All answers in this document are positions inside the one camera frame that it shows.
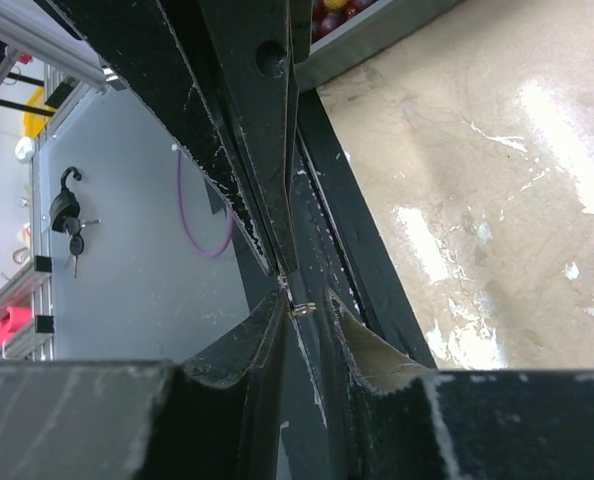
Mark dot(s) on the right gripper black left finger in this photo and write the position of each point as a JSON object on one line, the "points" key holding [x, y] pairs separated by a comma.
{"points": [[127, 415]]}

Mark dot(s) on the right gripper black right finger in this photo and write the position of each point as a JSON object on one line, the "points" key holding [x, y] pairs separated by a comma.
{"points": [[477, 425]]}

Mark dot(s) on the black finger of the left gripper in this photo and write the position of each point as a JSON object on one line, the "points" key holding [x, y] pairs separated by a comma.
{"points": [[136, 39], [254, 49]]}

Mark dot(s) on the small silver key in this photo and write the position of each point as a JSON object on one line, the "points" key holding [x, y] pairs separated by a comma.
{"points": [[297, 305]]}

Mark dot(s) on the black headed key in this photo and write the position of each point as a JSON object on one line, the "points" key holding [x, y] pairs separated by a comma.
{"points": [[73, 228]]}

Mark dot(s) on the orange black padlock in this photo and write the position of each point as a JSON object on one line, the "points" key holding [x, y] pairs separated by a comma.
{"points": [[65, 205]]}

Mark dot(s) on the purple grapes bunch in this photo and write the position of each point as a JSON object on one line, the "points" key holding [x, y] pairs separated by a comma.
{"points": [[328, 15]]}

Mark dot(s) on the grey fruit tray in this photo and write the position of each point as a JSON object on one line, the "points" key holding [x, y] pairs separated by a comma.
{"points": [[375, 28]]}

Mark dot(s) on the aluminium rail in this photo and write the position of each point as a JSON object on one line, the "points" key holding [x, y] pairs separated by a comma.
{"points": [[44, 303]]}

